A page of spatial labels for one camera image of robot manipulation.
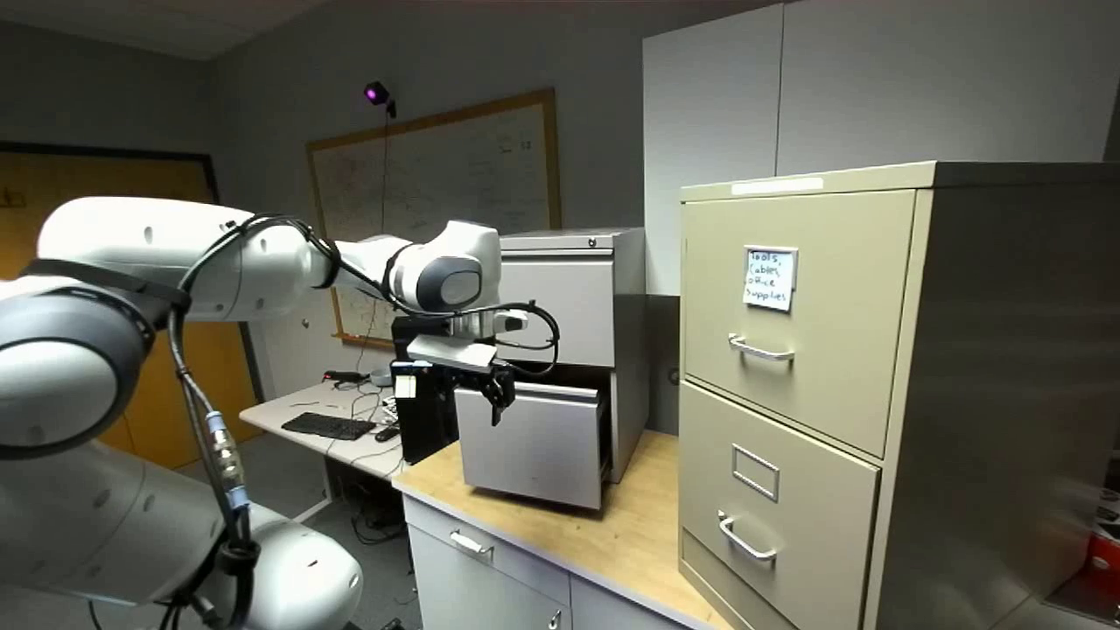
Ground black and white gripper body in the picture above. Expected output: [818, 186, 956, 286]
[389, 312, 528, 468]

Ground grey bottom drawer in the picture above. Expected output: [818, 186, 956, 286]
[457, 381, 607, 513]

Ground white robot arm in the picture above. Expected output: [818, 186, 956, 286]
[0, 196, 502, 630]

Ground small grey filing cabinet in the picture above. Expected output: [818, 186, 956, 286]
[502, 229, 648, 513]

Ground grey base cabinet drawers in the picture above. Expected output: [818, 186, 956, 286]
[408, 502, 686, 630]

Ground beige two-drawer filing cabinet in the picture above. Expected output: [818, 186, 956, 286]
[679, 160, 1120, 630]

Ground grey office desk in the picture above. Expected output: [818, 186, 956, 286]
[241, 381, 403, 480]

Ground black keyboard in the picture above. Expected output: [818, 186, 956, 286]
[282, 415, 375, 440]

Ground white paper label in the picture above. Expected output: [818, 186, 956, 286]
[741, 247, 798, 312]

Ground wooden door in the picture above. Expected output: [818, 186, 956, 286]
[0, 139, 265, 473]

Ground framed whiteboard on wall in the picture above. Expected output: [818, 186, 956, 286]
[306, 88, 563, 353]

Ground purple lit wall camera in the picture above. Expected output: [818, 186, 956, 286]
[366, 81, 396, 118]

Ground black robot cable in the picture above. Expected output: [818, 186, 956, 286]
[157, 212, 343, 630]

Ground white wall cabinet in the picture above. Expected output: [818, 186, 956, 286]
[646, 0, 1120, 297]

